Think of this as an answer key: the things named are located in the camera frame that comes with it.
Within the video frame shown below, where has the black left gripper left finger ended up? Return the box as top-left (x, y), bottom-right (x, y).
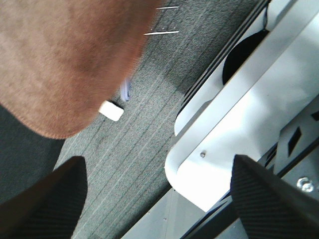
top-left (0, 156), bottom-right (87, 239)

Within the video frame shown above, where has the small white box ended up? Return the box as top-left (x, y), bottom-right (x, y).
top-left (99, 101), bottom-right (124, 121)

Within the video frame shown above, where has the black table cloth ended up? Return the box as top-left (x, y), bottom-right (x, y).
top-left (0, 107), bottom-right (65, 203)

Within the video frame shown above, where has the white table frame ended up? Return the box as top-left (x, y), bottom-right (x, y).
top-left (164, 0), bottom-right (319, 212)

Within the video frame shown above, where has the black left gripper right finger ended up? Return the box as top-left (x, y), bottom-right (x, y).
top-left (230, 155), bottom-right (319, 239)

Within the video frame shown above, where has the brown towel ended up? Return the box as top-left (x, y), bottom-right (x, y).
top-left (0, 0), bottom-right (161, 139)

